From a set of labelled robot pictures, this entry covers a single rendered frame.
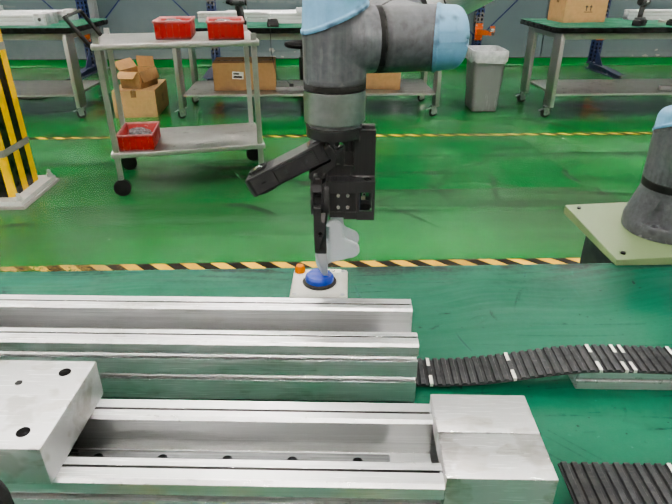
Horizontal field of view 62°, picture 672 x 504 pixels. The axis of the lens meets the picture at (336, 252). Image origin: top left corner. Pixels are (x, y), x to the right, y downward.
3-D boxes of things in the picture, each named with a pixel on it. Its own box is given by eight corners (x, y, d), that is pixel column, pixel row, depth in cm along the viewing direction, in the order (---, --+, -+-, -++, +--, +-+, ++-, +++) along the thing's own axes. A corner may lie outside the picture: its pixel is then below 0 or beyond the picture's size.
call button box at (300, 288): (347, 303, 86) (347, 267, 83) (347, 340, 77) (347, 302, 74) (295, 302, 86) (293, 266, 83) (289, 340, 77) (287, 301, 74)
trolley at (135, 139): (260, 158, 403) (250, 5, 357) (270, 184, 356) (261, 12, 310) (109, 169, 382) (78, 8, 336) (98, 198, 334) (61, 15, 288)
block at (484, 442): (504, 448, 60) (517, 378, 56) (539, 556, 49) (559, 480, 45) (420, 446, 60) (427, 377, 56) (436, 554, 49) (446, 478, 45)
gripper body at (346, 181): (374, 226, 71) (377, 132, 66) (306, 225, 71) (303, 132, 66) (371, 203, 78) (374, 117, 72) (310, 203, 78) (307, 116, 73)
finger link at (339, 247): (359, 285, 76) (360, 223, 72) (315, 285, 76) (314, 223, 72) (358, 274, 79) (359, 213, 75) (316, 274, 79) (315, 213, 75)
